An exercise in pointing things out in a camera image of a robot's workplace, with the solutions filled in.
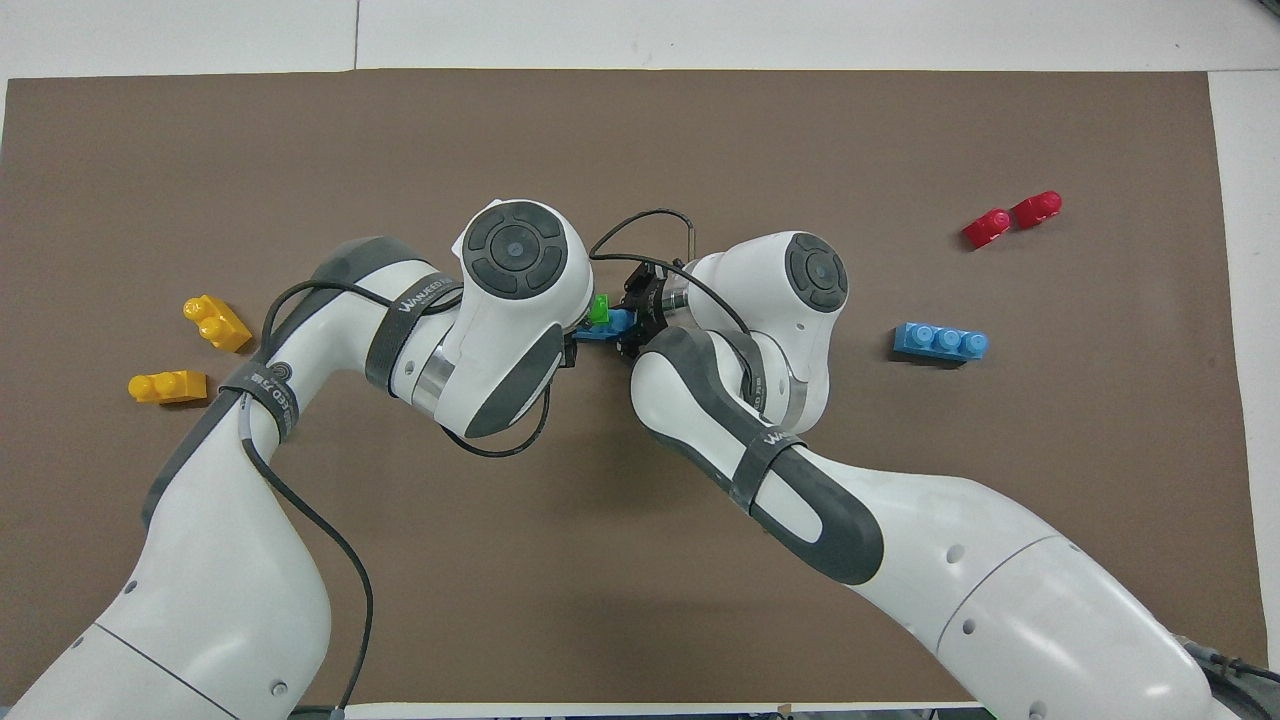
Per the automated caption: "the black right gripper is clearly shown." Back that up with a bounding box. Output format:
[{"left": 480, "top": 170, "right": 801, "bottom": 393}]
[{"left": 614, "top": 257, "right": 673, "bottom": 360}]

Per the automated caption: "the blue three-stud toy brick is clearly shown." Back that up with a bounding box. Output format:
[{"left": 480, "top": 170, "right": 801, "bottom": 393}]
[
  {"left": 575, "top": 308, "right": 633, "bottom": 343},
  {"left": 893, "top": 321, "right": 989, "bottom": 364}
]

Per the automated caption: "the brown table mat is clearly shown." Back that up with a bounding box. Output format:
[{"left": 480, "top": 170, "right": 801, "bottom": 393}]
[{"left": 0, "top": 68, "right": 1269, "bottom": 707}]

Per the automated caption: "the yellow two-stud toy brick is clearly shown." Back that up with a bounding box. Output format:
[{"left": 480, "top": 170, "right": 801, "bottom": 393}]
[
  {"left": 128, "top": 370, "right": 208, "bottom": 405},
  {"left": 183, "top": 295, "right": 253, "bottom": 353}
]

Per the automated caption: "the red one-stud toy brick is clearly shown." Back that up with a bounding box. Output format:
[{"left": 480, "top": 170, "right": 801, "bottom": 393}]
[
  {"left": 962, "top": 208, "right": 1013, "bottom": 251},
  {"left": 1010, "top": 190, "right": 1063, "bottom": 230}
]

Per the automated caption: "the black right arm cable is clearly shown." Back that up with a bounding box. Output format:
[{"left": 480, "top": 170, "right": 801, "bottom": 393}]
[{"left": 588, "top": 208, "right": 761, "bottom": 401}]

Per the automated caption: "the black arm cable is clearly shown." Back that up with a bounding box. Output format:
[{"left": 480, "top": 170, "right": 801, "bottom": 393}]
[
  {"left": 588, "top": 208, "right": 761, "bottom": 401},
  {"left": 240, "top": 280, "right": 553, "bottom": 720}
]

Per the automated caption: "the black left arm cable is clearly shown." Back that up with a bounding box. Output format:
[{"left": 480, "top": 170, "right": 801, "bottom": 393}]
[{"left": 240, "top": 280, "right": 553, "bottom": 720}]

